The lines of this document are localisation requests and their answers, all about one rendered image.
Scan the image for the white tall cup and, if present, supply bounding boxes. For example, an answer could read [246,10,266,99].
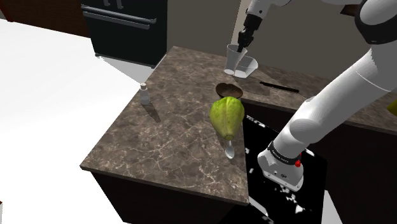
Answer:
[223,43,249,76]

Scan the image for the silver spoon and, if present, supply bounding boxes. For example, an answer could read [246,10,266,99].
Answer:
[225,139,235,160]

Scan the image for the glass salt shaker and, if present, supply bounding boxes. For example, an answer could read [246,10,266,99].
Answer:
[139,82,151,106]

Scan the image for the black knife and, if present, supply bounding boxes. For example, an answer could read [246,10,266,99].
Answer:
[259,81,300,94]

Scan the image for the brown bowl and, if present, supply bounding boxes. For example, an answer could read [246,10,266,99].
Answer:
[215,81,244,100]

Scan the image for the black refrigerator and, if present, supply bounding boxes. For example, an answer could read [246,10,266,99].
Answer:
[80,0,169,69]

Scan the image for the clear measuring cup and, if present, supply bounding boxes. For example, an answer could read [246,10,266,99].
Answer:
[233,55,259,79]

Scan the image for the yellow-green fruit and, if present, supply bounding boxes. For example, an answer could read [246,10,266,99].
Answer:
[386,99,397,117]

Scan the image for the green lettuce head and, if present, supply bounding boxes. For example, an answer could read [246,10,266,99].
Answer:
[209,95,246,142]

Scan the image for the dark brown cabinet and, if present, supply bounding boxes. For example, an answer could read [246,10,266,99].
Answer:
[0,0,91,39]

